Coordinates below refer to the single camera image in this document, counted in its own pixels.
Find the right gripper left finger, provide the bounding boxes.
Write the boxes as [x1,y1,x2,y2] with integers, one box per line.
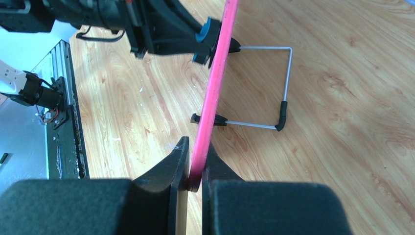
[0,137,189,235]

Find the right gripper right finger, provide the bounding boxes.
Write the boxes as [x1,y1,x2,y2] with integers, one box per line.
[202,145,352,235]

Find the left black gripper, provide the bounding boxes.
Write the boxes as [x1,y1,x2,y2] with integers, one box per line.
[123,0,211,59]

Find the blue black eraser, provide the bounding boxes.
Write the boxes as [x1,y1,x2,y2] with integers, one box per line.
[192,17,222,69]

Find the pink framed whiteboard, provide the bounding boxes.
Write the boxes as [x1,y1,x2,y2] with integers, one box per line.
[187,0,239,192]

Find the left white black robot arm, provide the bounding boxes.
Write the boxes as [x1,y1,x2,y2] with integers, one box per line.
[0,0,221,65]

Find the wire whiteboard stand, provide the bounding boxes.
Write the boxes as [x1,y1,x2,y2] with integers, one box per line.
[190,37,294,132]

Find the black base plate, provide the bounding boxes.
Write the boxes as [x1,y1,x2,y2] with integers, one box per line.
[46,41,90,179]

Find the aluminium frame rails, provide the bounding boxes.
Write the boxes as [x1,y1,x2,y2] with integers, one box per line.
[31,40,73,105]

